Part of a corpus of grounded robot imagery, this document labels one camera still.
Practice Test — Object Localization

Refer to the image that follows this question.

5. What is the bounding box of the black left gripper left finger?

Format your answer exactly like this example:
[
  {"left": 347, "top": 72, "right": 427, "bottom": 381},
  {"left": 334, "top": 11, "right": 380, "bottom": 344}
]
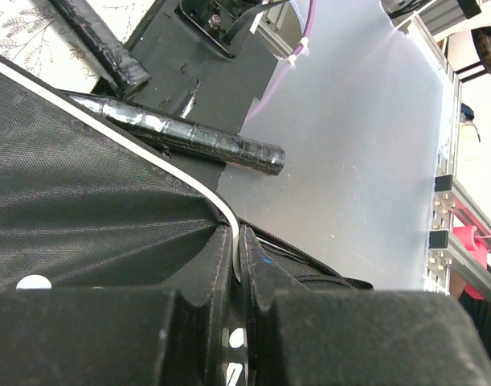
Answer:
[{"left": 0, "top": 226, "right": 232, "bottom": 385}]

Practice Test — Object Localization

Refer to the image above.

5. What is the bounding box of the badminton racket handle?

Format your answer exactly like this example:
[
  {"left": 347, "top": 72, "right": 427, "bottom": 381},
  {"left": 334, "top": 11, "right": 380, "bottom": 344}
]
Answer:
[
  {"left": 50, "top": 0, "right": 151, "bottom": 97},
  {"left": 65, "top": 91, "right": 285, "bottom": 175}
]

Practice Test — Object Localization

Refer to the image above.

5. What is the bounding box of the floral table mat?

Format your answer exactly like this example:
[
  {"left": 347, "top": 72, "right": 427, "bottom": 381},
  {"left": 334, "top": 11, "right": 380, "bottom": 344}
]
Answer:
[{"left": 0, "top": 0, "right": 163, "bottom": 92}]

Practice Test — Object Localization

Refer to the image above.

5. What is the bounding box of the black base bar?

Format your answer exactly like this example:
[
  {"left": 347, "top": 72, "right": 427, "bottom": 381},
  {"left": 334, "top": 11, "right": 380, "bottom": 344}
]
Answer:
[{"left": 124, "top": 0, "right": 294, "bottom": 194}]

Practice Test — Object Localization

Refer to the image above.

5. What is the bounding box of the black sport racket bag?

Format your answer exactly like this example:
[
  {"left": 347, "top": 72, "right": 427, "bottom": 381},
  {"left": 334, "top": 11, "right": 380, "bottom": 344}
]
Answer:
[{"left": 0, "top": 50, "right": 374, "bottom": 298}]

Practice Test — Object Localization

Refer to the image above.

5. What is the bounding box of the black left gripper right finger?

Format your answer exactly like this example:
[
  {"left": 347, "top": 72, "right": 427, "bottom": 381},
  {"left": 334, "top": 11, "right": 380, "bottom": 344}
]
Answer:
[{"left": 239, "top": 226, "right": 491, "bottom": 385}]

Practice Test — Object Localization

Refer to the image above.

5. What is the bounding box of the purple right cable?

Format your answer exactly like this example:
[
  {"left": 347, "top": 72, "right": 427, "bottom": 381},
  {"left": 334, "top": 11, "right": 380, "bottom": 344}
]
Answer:
[{"left": 244, "top": 0, "right": 317, "bottom": 121}]

